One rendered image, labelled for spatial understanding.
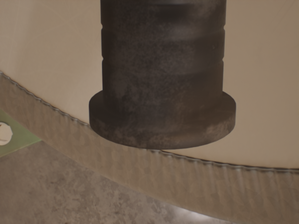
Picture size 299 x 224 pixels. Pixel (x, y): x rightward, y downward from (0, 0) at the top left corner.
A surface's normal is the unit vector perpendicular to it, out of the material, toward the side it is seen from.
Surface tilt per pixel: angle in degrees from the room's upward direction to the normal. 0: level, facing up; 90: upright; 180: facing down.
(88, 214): 0
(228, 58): 90
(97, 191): 0
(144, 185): 90
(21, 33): 90
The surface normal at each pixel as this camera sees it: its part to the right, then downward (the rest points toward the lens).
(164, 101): 0.05, 0.35
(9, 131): 0.62, -0.17
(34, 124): -0.79, 0.27
